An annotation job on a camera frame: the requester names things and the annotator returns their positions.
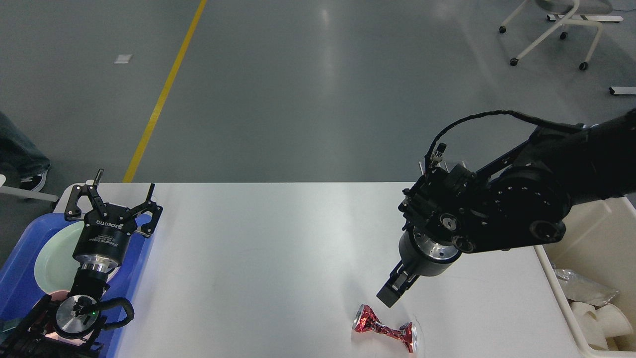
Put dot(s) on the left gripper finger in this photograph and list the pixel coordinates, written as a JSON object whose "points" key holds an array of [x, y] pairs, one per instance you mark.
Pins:
{"points": [[73, 211], [150, 207]]}

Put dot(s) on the white chair base leg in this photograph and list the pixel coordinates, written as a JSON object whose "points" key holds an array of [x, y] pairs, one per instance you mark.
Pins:
{"points": [[26, 194]]}

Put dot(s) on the beige plastic bin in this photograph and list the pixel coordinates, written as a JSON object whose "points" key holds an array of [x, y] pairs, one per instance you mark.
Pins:
{"points": [[599, 244]]}

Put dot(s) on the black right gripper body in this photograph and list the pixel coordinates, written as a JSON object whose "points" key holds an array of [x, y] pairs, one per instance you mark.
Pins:
{"points": [[421, 256]]}

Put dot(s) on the silver foil container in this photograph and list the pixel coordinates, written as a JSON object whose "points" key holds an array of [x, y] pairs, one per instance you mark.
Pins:
{"points": [[577, 287]]}

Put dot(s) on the white rolling chair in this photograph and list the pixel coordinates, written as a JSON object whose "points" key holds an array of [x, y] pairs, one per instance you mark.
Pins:
{"points": [[565, 13]]}

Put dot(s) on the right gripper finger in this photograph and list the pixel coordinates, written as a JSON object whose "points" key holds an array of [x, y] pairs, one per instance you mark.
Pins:
{"points": [[398, 283]]}

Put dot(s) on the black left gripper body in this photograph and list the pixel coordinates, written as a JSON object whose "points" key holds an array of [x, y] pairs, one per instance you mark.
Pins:
{"points": [[104, 240]]}

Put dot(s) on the person leg with sneaker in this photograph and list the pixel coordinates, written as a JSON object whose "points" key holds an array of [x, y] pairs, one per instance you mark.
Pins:
{"points": [[31, 165]]}

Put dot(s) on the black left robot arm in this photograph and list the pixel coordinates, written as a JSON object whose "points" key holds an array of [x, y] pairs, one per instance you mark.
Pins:
{"points": [[27, 340]]}

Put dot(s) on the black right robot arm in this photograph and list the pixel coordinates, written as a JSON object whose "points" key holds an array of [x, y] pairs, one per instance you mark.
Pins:
{"points": [[518, 200]]}

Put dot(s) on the white table leg bar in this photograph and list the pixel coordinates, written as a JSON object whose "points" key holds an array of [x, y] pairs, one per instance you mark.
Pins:
{"points": [[618, 90]]}

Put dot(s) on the crushed red can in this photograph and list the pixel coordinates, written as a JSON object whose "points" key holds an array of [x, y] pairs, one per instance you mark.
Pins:
{"points": [[367, 321]]}

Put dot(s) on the white crushed paper cup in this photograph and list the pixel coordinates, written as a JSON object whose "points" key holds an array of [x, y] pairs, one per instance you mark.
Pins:
{"points": [[591, 330]]}

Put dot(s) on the mint green plate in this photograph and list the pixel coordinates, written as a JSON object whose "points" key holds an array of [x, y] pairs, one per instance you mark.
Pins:
{"points": [[55, 267]]}

